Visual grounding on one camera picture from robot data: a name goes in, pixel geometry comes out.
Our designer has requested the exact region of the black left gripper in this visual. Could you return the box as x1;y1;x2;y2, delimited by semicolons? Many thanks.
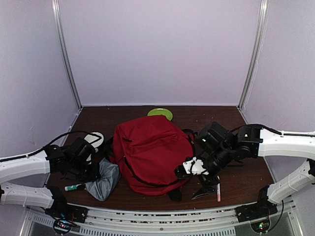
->
68;159;100;182

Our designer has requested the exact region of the grey pencil pouch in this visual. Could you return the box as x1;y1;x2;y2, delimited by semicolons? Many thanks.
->
85;158;121;202

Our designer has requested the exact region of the red backpack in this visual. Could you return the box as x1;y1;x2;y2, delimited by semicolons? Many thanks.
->
103;115;196;202

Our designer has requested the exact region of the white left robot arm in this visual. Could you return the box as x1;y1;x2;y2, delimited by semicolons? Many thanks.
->
0;131;104;218

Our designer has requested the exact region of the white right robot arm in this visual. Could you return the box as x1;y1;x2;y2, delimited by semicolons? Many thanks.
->
175;122;315;217

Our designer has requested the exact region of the pink white pen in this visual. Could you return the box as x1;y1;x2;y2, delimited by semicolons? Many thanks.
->
216;183;221;202

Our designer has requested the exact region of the green white glue stick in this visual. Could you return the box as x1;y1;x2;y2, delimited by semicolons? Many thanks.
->
64;184;85;191

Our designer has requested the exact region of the white bowl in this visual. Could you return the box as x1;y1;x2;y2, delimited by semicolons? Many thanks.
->
84;132;104;153

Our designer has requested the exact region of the green plate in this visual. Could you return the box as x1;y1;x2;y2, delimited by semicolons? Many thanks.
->
147;108;173;121

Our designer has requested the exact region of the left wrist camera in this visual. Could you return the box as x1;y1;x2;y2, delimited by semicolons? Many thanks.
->
66;138;95;163

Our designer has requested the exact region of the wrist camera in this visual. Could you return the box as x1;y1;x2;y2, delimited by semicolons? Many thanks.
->
197;121;228;151
66;138;95;163

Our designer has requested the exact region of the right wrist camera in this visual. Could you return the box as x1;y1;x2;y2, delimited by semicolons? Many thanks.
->
197;121;228;151

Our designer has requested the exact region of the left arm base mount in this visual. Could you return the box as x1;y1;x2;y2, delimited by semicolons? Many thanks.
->
42;205;88;236

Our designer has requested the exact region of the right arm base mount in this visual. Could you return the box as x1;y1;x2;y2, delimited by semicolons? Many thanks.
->
235;203;278;234

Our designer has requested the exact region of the aluminium front rail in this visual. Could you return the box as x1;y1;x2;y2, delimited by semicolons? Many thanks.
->
18;197;305;236

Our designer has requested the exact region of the left aluminium frame post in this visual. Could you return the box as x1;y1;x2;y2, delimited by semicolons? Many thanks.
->
51;0;83;110

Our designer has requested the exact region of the aluminium frame post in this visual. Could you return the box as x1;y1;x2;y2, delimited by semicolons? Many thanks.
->
238;0;269;112
51;0;83;110

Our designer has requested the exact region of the right aluminium frame post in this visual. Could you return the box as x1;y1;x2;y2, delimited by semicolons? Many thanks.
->
238;0;269;112

